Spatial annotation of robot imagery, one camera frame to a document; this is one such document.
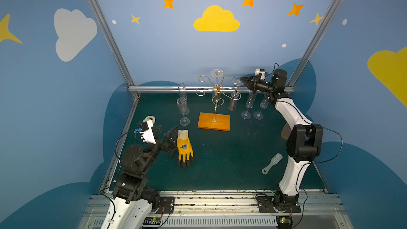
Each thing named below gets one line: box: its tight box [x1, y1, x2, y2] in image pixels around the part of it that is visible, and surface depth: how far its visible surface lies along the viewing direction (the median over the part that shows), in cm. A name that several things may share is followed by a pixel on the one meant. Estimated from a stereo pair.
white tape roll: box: [144, 115, 156, 125], surface depth 109 cm
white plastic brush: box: [261, 153, 284, 175], surface depth 90 cm
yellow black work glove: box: [176, 129, 194, 169], surface depth 92 cm
